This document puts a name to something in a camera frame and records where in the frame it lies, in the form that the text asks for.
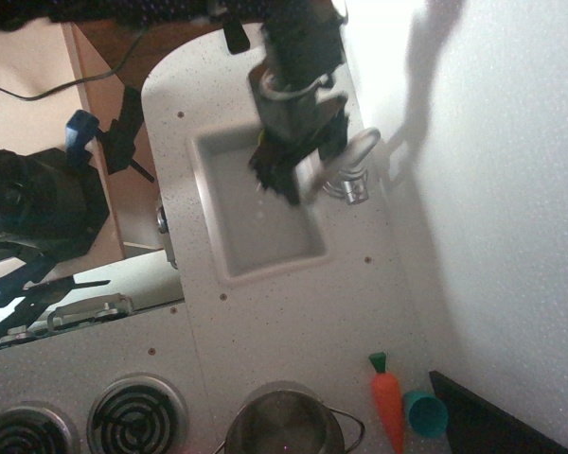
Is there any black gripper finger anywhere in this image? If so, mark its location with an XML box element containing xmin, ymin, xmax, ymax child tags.
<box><xmin>257</xmin><ymin>164</ymin><xmax>300</xmax><ymax>205</ymax></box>
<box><xmin>318</xmin><ymin>111</ymin><xmax>348</xmax><ymax>162</ymax></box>

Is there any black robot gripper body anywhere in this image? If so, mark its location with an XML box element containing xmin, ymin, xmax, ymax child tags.
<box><xmin>246</xmin><ymin>61</ymin><xmax>351</xmax><ymax>183</ymax></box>

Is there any silver curved faucet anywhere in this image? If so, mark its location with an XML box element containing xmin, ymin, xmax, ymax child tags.
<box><xmin>299</xmin><ymin>128</ymin><xmax>381</xmax><ymax>205</ymax></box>

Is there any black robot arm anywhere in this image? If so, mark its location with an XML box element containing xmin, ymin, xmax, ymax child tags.
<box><xmin>0</xmin><ymin>1</ymin><xmax>348</xmax><ymax>206</ymax></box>

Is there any yellow-green plastic cup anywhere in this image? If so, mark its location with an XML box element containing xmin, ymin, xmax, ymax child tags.
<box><xmin>257</xmin><ymin>129</ymin><xmax>266</xmax><ymax>146</ymax></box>

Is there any black clamp on counter edge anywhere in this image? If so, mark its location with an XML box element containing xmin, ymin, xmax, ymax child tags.
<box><xmin>222</xmin><ymin>19</ymin><xmax>250</xmax><ymax>55</ymax></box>

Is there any white toy sink basin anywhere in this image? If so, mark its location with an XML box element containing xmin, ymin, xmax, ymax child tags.
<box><xmin>186</xmin><ymin>122</ymin><xmax>331</xmax><ymax>286</ymax></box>

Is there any silver cabinet knob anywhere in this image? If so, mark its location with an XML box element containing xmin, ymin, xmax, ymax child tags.
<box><xmin>155</xmin><ymin>205</ymin><xmax>169</xmax><ymax>235</ymax></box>

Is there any blue clamp upper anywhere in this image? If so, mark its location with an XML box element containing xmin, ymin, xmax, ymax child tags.
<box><xmin>65</xmin><ymin>110</ymin><xmax>99</xmax><ymax>171</ymax></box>

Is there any blue clamp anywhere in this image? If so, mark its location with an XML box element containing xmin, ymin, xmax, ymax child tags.
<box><xmin>65</xmin><ymin>110</ymin><xmax>99</xmax><ymax>171</ymax></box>
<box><xmin>0</xmin><ymin>254</ymin><xmax>57</xmax><ymax>308</ymax></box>

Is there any orange toy carrot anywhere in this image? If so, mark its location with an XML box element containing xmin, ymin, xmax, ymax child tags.
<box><xmin>368</xmin><ymin>352</ymin><xmax>404</xmax><ymax>454</ymax></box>

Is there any stainless steel pot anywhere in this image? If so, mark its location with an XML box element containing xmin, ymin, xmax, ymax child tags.
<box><xmin>215</xmin><ymin>390</ymin><xmax>365</xmax><ymax>454</ymax></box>

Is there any black coil burner right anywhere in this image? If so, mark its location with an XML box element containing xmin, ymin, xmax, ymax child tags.
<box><xmin>86</xmin><ymin>374</ymin><xmax>189</xmax><ymax>453</ymax></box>

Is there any black coil burner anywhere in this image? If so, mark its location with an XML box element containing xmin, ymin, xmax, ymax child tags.
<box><xmin>86</xmin><ymin>374</ymin><xmax>189</xmax><ymax>453</ymax></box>
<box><xmin>0</xmin><ymin>401</ymin><xmax>80</xmax><ymax>453</ymax></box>

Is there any teal plastic cup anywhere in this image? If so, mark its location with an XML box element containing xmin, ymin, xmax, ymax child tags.
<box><xmin>402</xmin><ymin>390</ymin><xmax>449</xmax><ymax>439</ymax></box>

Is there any blue clamp lower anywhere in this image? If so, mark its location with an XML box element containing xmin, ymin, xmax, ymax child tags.
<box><xmin>0</xmin><ymin>254</ymin><xmax>57</xmax><ymax>308</ymax></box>

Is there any black panel corner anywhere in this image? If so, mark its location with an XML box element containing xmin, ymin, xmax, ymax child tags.
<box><xmin>429</xmin><ymin>371</ymin><xmax>568</xmax><ymax>454</ymax></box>

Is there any black coil burner left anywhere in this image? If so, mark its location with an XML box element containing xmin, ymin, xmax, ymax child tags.
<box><xmin>0</xmin><ymin>401</ymin><xmax>80</xmax><ymax>453</ymax></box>

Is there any black power cable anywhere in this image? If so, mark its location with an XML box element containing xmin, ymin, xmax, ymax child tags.
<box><xmin>0</xmin><ymin>26</ymin><xmax>152</xmax><ymax>102</ymax></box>

